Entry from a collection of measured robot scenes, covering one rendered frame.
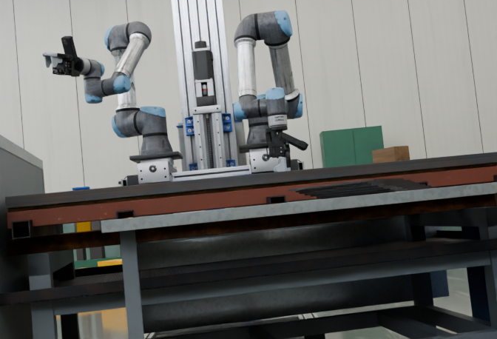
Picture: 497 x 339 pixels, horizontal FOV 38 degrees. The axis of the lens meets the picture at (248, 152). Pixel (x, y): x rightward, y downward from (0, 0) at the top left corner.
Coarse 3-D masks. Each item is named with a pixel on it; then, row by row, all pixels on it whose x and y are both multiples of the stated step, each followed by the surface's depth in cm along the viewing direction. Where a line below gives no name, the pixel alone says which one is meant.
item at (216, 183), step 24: (336, 168) 221; (360, 168) 222; (384, 168) 224; (408, 168) 225; (432, 168) 227; (72, 192) 209; (96, 192) 210; (120, 192) 211; (144, 192) 212; (168, 192) 213
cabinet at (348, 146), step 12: (324, 132) 1202; (336, 132) 1201; (348, 132) 1201; (360, 132) 1202; (372, 132) 1202; (324, 144) 1200; (336, 144) 1200; (348, 144) 1200; (360, 144) 1200; (372, 144) 1200; (324, 156) 1206; (336, 156) 1198; (348, 156) 1198; (360, 156) 1198; (372, 156) 1198
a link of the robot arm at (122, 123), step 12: (120, 24) 343; (108, 36) 341; (120, 36) 338; (108, 48) 344; (120, 48) 339; (132, 84) 341; (120, 96) 339; (132, 96) 340; (120, 108) 337; (132, 108) 337; (120, 120) 337; (132, 120) 334; (120, 132) 338; (132, 132) 336
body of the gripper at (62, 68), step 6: (66, 60) 300; (72, 60) 303; (78, 60) 309; (60, 66) 300; (66, 66) 301; (72, 66) 303; (78, 66) 308; (54, 72) 301; (60, 72) 301; (66, 72) 299; (72, 72) 303; (78, 72) 309
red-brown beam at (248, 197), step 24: (456, 168) 230; (480, 168) 228; (192, 192) 217; (216, 192) 215; (240, 192) 216; (264, 192) 217; (288, 192) 218; (24, 216) 207; (48, 216) 208; (72, 216) 209; (96, 216) 210; (120, 216) 211
